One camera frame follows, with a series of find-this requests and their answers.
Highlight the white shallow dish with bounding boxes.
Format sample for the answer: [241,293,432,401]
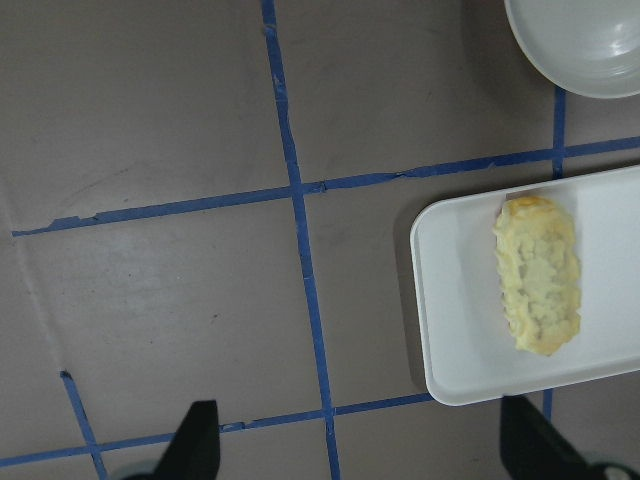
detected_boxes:
[504,1,639,99]

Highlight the white rectangular tray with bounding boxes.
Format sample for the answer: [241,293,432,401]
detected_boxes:
[410,167,639,406]

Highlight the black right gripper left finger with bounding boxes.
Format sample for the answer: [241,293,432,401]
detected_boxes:
[152,400,221,480]

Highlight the yellow bread loaf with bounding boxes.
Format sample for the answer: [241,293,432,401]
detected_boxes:
[493,196,581,356]

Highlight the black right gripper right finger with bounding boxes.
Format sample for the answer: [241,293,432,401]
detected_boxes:
[499,396,594,480]

